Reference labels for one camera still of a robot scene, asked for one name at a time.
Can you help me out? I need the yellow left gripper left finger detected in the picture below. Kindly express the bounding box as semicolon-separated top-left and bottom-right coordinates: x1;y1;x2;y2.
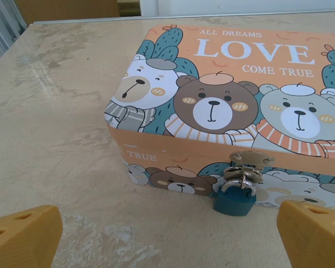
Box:
0;204;64;268

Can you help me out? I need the orange bear print tin box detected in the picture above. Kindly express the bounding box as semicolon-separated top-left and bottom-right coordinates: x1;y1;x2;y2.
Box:
104;24;335;214

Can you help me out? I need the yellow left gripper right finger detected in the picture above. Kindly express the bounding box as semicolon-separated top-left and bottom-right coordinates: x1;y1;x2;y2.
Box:
276;200;335;268

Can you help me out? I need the small blue padlock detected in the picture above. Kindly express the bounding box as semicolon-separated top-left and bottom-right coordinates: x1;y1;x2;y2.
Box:
213;178;258;218

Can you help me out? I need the silver metal hasp latch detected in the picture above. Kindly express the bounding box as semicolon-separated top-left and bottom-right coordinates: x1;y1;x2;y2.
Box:
222;150;276;190

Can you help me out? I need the brown wooden cabinet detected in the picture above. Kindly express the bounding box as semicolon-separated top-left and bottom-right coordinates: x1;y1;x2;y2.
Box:
21;0;121;25

